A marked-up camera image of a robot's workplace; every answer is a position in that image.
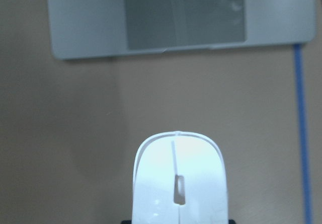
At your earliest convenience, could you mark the white computer mouse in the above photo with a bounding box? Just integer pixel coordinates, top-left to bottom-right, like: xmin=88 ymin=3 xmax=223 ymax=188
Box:
xmin=131 ymin=131 xmax=229 ymax=223

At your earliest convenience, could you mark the grey laptop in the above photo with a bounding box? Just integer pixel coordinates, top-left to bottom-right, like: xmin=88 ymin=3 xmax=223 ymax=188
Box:
xmin=48 ymin=0 xmax=316 ymax=60

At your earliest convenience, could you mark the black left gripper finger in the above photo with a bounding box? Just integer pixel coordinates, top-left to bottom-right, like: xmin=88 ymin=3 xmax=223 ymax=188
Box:
xmin=120 ymin=218 xmax=237 ymax=224

